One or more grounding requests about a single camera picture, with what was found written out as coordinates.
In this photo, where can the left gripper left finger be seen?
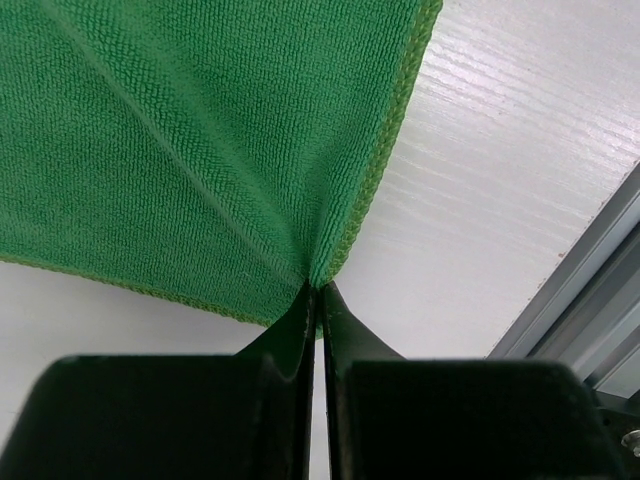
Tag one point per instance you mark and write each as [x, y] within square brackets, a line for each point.
[240, 416]

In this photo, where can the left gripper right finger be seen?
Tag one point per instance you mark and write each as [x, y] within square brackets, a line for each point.
[394, 418]

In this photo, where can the green towel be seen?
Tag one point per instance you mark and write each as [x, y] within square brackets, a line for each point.
[218, 154]

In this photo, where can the aluminium front rail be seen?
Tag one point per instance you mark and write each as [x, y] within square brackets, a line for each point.
[586, 316]

